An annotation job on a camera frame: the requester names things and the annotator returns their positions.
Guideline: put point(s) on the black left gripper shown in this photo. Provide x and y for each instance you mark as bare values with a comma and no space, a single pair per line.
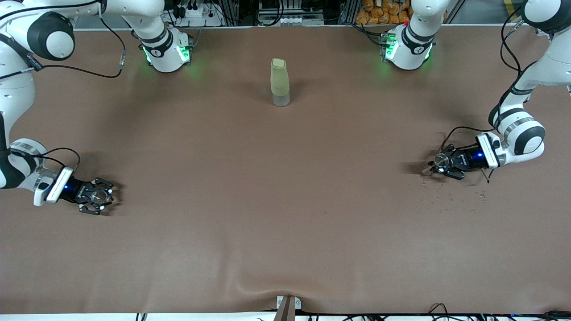
466,159

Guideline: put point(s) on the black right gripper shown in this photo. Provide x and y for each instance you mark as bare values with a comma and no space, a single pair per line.
76,190

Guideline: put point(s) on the orange bags pile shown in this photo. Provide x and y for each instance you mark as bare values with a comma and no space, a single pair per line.
379,15

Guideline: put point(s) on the tall green shaker bottle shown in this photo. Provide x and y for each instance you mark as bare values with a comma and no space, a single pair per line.
279,82

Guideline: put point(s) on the steel double jigger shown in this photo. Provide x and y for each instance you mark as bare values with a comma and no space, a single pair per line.
441,159

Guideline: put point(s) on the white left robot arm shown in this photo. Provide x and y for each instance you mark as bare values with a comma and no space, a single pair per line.
553,67

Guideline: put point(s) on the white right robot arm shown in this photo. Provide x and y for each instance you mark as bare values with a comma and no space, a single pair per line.
13,89

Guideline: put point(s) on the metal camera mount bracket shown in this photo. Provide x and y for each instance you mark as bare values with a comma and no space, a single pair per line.
287,312

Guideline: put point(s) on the clear liquid droplet cluster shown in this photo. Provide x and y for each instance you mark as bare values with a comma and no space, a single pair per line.
482,194

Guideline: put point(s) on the grey connector box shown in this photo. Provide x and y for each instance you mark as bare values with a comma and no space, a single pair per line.
290,20

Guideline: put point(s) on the brown table mat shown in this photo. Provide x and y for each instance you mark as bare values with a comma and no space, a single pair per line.
285,232

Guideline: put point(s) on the clear glass measuring beaker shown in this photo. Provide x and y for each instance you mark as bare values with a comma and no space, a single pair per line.
99,196

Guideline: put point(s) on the white power strip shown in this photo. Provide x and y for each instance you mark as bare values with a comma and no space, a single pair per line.
196,14

